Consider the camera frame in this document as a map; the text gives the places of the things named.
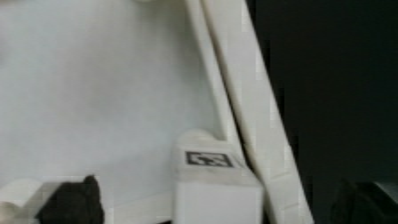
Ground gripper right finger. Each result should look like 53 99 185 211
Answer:
330 180 398 224

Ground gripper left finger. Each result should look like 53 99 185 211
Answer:
35 175 105 224

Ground white square table top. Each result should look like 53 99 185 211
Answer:
0 0 314 224

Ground white table leg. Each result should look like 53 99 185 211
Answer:
172 129 263 224

